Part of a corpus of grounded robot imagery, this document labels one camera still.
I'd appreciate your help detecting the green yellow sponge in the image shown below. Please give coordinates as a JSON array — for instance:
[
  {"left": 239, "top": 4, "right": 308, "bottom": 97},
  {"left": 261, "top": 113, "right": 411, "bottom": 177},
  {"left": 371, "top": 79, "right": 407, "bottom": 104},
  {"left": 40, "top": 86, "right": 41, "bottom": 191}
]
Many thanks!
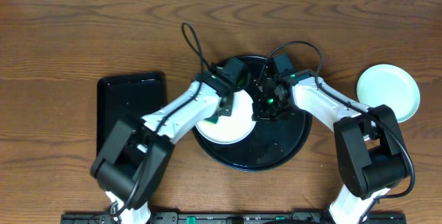
[{"left": 204, "top": 115, "right": 219, "bottom": 124}]

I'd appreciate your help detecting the white plate with stain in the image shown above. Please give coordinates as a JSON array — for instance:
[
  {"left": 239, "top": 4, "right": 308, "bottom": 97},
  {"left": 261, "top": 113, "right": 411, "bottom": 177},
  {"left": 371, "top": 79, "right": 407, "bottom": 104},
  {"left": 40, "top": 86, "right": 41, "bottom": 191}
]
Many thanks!
[{"left": 195, "top": 90, "right": 256, "bottom": 144}]

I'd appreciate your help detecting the mint plate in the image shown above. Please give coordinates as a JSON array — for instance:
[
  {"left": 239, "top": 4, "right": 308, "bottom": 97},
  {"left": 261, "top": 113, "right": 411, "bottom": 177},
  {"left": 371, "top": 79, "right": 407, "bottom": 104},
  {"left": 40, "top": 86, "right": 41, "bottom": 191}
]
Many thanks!
[{"left": 356, "top": 64, "right": 421, "bottom": 122}]

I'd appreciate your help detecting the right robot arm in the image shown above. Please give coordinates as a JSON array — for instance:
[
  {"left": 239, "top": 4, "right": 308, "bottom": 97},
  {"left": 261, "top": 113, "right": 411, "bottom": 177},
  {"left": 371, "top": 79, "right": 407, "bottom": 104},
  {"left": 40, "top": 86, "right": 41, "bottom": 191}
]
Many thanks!
[{"left": 253, "top": 70, "right": 415, "bottom": 223}]

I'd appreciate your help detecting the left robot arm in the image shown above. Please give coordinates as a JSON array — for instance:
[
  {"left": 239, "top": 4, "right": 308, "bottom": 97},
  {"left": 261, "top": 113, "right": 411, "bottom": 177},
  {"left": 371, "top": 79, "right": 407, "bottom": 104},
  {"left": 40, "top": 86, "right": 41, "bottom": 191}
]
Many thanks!
[{"left": 90, "top": 69, "right": 244, "bottom": 223}]

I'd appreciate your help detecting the black rectangular tray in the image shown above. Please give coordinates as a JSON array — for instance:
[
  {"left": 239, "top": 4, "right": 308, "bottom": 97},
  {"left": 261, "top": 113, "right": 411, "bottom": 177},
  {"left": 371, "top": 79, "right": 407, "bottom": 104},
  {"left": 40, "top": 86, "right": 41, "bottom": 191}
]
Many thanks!
[{"left": 97, "top": 71, "right": 166, "bottom": 151}]

